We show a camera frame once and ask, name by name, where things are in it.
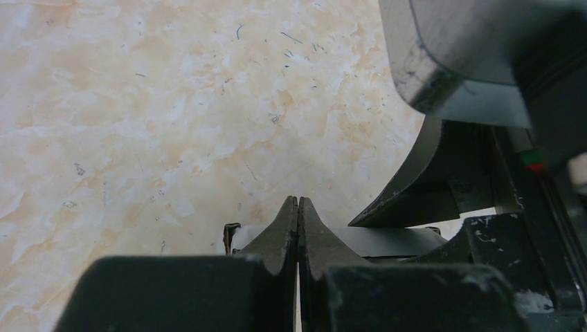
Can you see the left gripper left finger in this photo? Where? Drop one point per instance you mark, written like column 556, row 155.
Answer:
column 251, row 290

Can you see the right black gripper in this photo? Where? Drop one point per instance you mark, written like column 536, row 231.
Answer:
column 533, row 239

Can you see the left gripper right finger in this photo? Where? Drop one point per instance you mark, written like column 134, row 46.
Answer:
column 340, row 291

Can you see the white cardboard box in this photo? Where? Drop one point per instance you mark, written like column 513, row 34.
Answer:
column 366, row 242

